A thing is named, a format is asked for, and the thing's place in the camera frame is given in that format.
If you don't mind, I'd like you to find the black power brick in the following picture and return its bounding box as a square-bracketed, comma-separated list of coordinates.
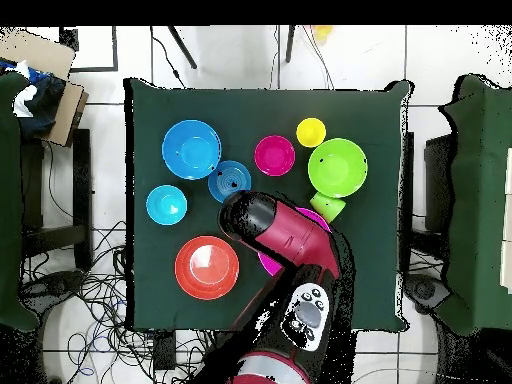
[152, 329, 177, 371]

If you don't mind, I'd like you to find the large blue bowl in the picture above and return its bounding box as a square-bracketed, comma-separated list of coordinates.
[161, 119, 223, 181]

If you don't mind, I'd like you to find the black floor cable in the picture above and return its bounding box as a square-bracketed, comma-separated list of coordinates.
[149, 25, 187, 89]

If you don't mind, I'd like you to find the ribbed blue bowl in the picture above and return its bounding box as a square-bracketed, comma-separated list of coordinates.
[207, 159, 253, 204]

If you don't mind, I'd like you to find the black pedestal foot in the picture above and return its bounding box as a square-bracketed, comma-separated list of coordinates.
[23, 269, 87, 299]
[403, 273, 453, 315]

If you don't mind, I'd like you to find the green cup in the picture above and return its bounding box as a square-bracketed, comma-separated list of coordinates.
[308, 191, 347, 224]

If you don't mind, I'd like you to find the bundle of clothes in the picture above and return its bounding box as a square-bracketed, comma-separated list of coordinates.
[0, 59, 69, 139]

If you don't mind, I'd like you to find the small red bowl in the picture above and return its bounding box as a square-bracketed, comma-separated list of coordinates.
[253, 134, 296, 178]

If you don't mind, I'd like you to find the green bowl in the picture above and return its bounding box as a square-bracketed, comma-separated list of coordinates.
[307, 137, 369, 199]

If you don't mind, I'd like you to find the orange-red bowl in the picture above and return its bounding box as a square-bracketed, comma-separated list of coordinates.
[174, 234, 241, 301]

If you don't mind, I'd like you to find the cardboard box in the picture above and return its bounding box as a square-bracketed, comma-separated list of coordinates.
[0, 26, 90, 148]

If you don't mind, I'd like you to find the black stool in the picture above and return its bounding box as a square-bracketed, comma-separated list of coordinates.
[21, 127, 95, 269]

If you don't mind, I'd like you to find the tangle of black cables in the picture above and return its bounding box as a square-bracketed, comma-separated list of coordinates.
[19, 219, 217, 384]

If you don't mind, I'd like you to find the black tripod leg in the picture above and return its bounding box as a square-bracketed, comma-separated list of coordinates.
[167, 25, 198, 70]
[284, 25, 297, 64]

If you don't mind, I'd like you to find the dark green table cloth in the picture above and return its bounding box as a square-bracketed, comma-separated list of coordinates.
[123, 76, 416, 334]

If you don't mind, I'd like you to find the green cloth side table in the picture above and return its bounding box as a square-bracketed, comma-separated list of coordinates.
[435, 73, 512, 337]
[0, 71, 41, 333]

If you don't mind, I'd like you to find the small turquoise bowl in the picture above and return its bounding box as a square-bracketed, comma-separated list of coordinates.
[145, 184, 189, 226]

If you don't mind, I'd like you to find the yellow object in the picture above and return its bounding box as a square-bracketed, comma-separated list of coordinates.
[311, 25, 335, 43]

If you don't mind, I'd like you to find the black square frame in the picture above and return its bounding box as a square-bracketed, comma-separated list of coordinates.
[59, 25, 119, 73]

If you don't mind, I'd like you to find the yellow cup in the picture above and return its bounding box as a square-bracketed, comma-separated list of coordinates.
[295, 116, 327, 149]

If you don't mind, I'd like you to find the large pink bowl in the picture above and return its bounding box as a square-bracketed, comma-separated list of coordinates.
[257, 206, 333, 278]

